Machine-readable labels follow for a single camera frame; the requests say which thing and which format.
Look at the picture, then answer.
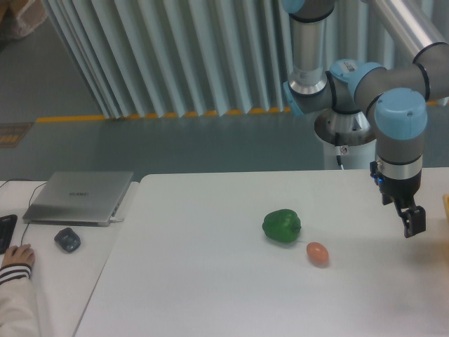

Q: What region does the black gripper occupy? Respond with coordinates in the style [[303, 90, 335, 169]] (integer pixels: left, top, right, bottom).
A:
[[370, 161, 427, 238]]

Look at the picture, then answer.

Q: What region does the white striped sleeve forearm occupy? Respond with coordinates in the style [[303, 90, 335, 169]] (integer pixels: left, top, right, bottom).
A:
[[1, 263, 41, 336]]

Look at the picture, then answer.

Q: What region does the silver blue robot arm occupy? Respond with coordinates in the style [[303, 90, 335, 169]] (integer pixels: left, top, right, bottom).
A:
[[281, 1, 448, 237]]

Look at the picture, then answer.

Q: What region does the green bell pepper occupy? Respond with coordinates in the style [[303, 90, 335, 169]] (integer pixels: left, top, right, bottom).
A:
[[262, 209, 302, 243]]

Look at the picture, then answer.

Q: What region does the person's hand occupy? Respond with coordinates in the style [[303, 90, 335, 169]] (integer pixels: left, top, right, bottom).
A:
[[1, 244, 35, 282]]

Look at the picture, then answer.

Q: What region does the brown egg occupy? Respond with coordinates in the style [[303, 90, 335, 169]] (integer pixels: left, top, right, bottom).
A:
[[306, 242, 330, 267]]

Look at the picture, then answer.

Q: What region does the white folding partition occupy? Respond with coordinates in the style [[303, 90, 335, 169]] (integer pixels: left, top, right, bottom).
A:
[[44, 1, 448, 119]]

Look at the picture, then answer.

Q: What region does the silver closed laptop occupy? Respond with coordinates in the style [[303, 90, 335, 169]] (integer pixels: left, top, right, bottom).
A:
[[22, 171, 133, 227]]

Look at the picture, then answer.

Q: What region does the dark grey open case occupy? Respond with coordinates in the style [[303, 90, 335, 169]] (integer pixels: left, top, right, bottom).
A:
[[54, 227, 81, 253]]

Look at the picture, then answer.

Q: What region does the black keyboard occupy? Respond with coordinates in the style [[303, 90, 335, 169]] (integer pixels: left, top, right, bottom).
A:
[[0, 214, 18, 255]]

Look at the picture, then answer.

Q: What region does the cardboard box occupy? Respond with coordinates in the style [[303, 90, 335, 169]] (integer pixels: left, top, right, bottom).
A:
[[1, 0, 48, 41]]

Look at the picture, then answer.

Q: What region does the robot base cable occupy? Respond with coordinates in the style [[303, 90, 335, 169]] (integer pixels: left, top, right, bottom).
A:
[[333, 131, 349, 171]]

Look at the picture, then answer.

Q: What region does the black laptop cable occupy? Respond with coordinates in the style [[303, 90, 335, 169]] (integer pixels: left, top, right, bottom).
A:
[[0, 178, 48, 211]]

